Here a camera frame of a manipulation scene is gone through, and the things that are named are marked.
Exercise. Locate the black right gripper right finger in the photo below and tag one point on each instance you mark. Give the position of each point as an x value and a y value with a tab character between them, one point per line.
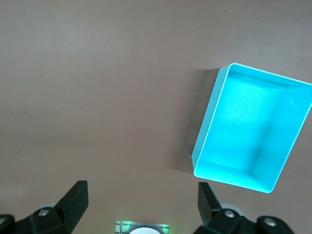
209	214

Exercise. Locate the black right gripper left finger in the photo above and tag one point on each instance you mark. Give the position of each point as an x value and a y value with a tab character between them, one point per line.
68	209

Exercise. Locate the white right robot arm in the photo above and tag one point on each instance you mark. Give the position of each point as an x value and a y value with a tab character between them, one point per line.
143	231

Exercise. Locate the teal plastic bin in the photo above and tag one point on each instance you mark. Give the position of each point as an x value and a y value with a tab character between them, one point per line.
243	122

